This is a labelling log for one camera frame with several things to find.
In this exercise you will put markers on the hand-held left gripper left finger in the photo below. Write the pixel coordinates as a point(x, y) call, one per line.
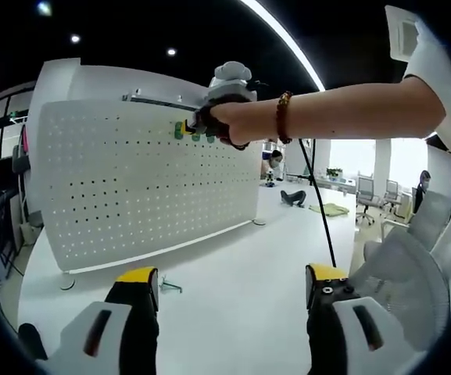
point(135, 328)

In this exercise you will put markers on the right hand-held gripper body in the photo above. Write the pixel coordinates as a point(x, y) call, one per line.
point(231, 86)

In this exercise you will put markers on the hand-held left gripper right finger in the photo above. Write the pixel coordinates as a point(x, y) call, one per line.
point(326, 328)

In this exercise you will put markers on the green hook assembly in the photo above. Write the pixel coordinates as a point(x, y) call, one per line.
point(195, 137)
point(170, 285)
point(178, 131)
point(210, 138)

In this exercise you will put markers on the white perforated mounting plate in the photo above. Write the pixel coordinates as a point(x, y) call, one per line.
point(131, 195)

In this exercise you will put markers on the person's right hand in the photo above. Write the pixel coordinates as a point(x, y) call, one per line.
point(248, 121)

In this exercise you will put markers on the person's left hand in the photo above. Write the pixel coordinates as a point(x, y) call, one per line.
point(33, 341)

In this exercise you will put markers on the metal shelf rack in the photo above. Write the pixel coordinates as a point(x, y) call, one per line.
point(158, 101)

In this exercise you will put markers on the long ceiling light strip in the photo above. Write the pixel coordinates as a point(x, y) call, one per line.
point(319, 78)

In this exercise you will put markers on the small dark tabletop item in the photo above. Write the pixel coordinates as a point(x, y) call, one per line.
point(270, 181)

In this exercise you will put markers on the yellow-green cloth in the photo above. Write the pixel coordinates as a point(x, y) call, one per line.
point(332, 211)

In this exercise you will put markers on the dark grey curved object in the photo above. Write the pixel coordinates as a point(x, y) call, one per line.
point(297, 195)

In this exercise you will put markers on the green potted plant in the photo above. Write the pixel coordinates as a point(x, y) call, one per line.
point(334, 172)

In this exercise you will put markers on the white floor bin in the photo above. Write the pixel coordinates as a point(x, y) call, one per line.
point(31, 230)

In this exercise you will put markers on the grey mesh office chair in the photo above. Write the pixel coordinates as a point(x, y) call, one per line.
point(391, 191)
point(366, 187)

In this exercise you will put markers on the round ceiling downlights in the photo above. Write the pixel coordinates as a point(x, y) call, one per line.
point(75, 38)

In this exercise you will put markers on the grey hanging bag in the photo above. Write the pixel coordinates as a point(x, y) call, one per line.
point(21, 162)

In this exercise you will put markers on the white ceiling air conditioner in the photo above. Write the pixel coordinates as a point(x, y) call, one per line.
point(399, 31)

